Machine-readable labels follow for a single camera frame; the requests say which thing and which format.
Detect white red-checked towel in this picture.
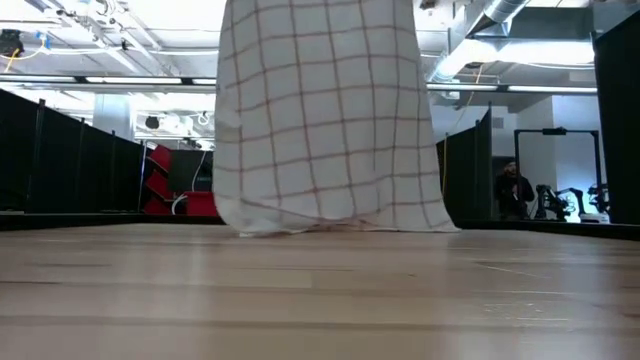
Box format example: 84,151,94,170
213,0,460,238

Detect red plastic tote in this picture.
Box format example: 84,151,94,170
183,191,220,218

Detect black box behind tote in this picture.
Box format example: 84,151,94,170
168,149,216,194

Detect short black partition row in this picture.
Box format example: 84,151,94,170
436,107,494,221

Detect stacked red bins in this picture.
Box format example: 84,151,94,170
143,143,174,216

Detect person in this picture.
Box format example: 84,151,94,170
494,159,535,221

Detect bright ceiling light panel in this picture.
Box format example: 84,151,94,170
449,38,596,66

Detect long black partition row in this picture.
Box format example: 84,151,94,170
0,88,146,214

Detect tall black side panel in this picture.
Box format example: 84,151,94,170
592,14,640,226

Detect yellow cable along partition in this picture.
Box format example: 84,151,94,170
441,64,486,199

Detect white hanging cable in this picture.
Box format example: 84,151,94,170
171,149,209,216

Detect black aluminium table frame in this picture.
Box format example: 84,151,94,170
0,210,640,242

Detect wide black frame stand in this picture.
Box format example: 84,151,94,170
513,127,601,221

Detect smooth silver ceiling duct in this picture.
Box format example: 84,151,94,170
429,0,531,84

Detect black ceiling cable reel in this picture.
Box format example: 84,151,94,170
0,28,25,57

